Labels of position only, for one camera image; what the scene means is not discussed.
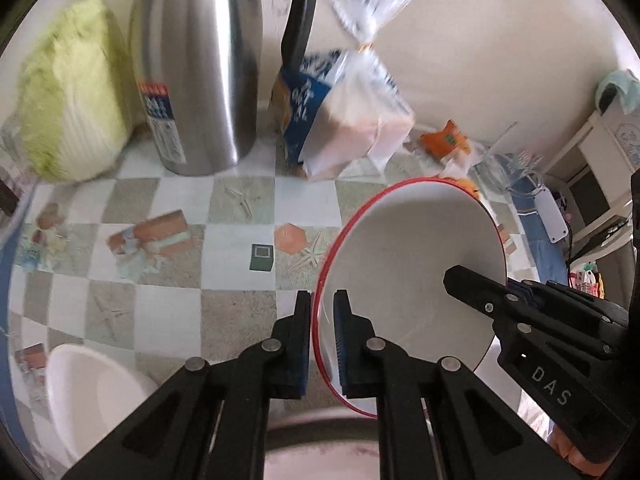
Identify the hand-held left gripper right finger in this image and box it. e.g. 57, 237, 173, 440
332, 289, 583, 480

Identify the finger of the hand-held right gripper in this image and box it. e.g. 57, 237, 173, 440
507, 280, 628, 327
444, 265, 532, 333

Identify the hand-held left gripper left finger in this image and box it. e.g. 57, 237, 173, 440
62, 290, 313, 480

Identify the strawberry print bowl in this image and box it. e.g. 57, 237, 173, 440
311, 178, 508, 418

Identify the floral round plate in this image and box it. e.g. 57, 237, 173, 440
262, 442, 383, 480

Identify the white square bowl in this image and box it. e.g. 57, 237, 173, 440
46, 344, 161, 466

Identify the person's right hand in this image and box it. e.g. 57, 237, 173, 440
547, 422, 608, 480

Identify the white power strip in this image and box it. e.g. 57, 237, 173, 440
532, 187, 571, 243

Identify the white shelf unit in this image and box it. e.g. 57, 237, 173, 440
542, 110, 640, 261

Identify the bagged sliced bread loaf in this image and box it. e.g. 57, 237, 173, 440
267, 0, 436, 181

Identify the teal cloth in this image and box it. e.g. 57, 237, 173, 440
595, 69, 640, 113

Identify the stainless steel thermos jug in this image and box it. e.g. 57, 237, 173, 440
129, 0, 321, 177

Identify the napa cabbage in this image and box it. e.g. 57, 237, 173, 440
17, 0, 133, 183

